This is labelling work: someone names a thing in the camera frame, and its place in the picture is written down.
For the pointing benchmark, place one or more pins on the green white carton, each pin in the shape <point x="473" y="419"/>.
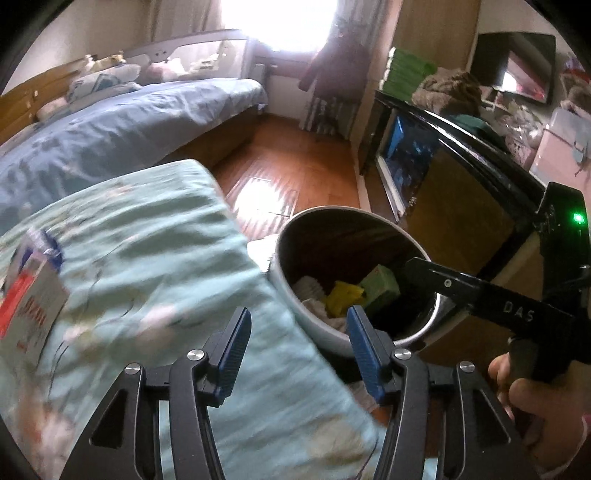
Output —
<point x="381" y="284"/>

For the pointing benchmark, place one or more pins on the brown plush cloth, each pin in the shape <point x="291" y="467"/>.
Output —
<point x="448" y="90"/>

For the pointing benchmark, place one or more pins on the pink plush toy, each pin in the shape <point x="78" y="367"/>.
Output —
<point x="166" y="70"/>

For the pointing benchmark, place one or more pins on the grey patterned curtain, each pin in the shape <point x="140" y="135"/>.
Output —
<point x="325" y="115"/>

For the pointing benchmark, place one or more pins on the yellow carton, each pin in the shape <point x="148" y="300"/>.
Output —
<point x="344" y="295"/>

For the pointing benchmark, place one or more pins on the black glass cabinet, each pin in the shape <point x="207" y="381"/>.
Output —
<point x="461" y="194"/>

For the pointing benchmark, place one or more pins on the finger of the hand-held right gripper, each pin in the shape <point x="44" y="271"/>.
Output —
<point x="485" y="300"/>

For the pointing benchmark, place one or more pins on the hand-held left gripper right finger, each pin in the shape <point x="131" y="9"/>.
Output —
<point x="364" y="355"/>

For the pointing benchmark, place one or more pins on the white round trash bin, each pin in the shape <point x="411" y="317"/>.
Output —
<point x="323" y="240"/>

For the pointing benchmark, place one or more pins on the stack of green boxes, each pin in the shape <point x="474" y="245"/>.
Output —
<point x="406" y="69"/>

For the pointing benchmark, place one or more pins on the pink storage box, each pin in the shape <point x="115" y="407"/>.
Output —
<point x="554" y="166"/>

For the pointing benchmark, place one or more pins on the bright window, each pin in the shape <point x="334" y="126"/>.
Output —
<point x="277" y="23"/>

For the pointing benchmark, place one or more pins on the white spiky ball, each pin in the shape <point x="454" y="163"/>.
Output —
<point x="309" y="288"/>

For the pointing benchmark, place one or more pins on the black television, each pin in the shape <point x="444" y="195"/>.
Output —
<point x="489" y="60"/>

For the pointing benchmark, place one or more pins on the teal cloth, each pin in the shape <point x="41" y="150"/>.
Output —
<point x="471" y="123"/>

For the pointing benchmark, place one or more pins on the large red carton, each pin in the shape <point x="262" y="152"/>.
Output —
<point x="32" y="309"/>

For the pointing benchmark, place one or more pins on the bed with blue sheet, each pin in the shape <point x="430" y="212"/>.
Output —
<point x="115" y="120"/>

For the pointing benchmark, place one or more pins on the grey bed guard rail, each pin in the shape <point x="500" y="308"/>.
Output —
<point x="184" y="44"/>

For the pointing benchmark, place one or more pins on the cream plush toy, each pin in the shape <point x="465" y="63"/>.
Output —
<point x="112" y="60"/>

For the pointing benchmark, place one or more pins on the wooden headboard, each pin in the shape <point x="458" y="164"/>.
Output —
<point x="18" y="99"/>

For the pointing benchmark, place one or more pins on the white pillows with pattern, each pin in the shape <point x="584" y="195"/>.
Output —
<point x="101" y="81"/>

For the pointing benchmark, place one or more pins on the light blue case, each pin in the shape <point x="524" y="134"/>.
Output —
<point x="565" y="129"/>

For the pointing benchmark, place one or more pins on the blue white packet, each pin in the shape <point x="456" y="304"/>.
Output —
<point x="41" y="244"/>

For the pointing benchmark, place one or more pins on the dark red coat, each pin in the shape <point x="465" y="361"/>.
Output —
<point x="337" y="64"/>

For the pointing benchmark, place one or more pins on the person's right hand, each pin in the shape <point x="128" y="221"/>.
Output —
<point x="554" y="415"/>

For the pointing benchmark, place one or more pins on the pink white pillow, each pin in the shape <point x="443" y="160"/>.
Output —
<point x="51" y="108"/>

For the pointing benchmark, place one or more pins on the wooden wardrobe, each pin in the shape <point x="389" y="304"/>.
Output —
<point x="438" y="27"/>

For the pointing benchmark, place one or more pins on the white plush dog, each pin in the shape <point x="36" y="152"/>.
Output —
<point x="91" y="62"/>

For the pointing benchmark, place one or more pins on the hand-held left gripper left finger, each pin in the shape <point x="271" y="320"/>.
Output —
<point x="233" y="344"/>

